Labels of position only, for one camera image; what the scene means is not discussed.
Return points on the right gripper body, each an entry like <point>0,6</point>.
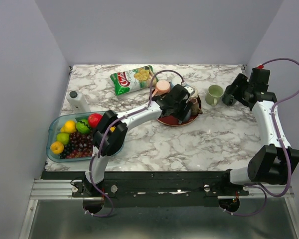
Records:
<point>242,81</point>

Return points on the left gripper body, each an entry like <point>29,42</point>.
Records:
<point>178,109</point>

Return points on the grey-blue textured mug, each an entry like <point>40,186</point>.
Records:
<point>185,116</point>

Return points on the light green mug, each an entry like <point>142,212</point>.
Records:
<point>214,95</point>

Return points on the dark teal mug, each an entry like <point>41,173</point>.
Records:
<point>228,98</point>

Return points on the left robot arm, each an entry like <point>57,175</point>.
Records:
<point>109,134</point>

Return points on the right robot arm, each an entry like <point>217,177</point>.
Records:
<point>275,162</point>

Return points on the pink mug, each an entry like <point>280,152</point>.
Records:
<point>161,87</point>

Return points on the brown striped stoneware mug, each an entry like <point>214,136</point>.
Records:
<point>195,108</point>

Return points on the light blue mug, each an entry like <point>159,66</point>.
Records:
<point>175,81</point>

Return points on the round red lacquer tray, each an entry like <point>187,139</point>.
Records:
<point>173,122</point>

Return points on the green chips bag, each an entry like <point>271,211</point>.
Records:
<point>132,80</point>

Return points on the red apple toy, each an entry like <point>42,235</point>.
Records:
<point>94,119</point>

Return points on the green avocado toy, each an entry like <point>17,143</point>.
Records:
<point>83,127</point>

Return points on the white bottle black cap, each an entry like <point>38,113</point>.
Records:
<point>78,102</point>

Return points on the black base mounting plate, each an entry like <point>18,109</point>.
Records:
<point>156,189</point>

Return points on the dark grape bunch toy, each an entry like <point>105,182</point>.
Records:
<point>79,146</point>

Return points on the green lime toy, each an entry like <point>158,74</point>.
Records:
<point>63,138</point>

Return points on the clear blue fruit container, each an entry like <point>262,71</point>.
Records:
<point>54,129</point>

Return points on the yellow orange pepper toy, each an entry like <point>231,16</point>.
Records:
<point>57,147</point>

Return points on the cream mug black handle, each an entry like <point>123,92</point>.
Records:
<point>194,93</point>

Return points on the aluminium frame rail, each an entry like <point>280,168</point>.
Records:
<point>62,190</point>

